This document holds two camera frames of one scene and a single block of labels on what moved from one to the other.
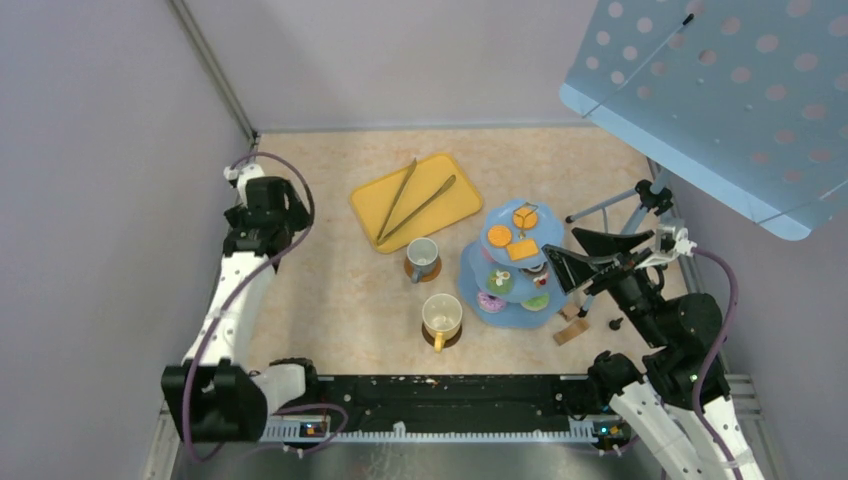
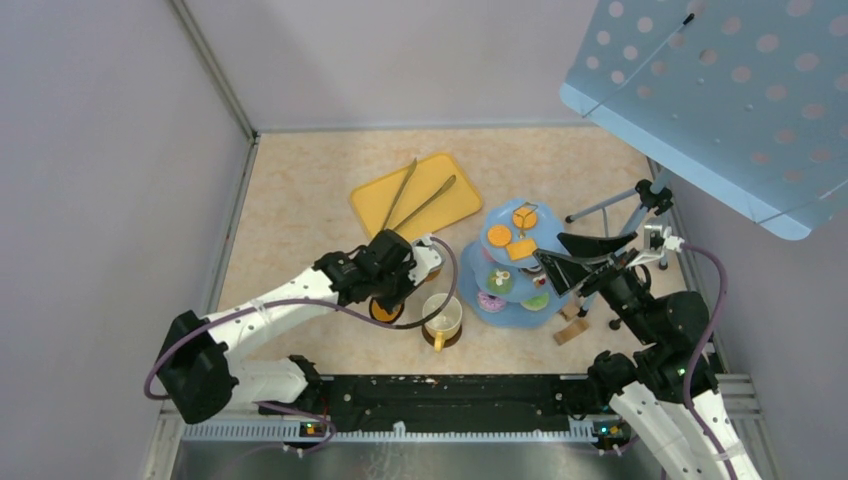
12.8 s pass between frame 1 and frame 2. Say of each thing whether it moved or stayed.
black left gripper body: moved
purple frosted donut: stayed
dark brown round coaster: stayed
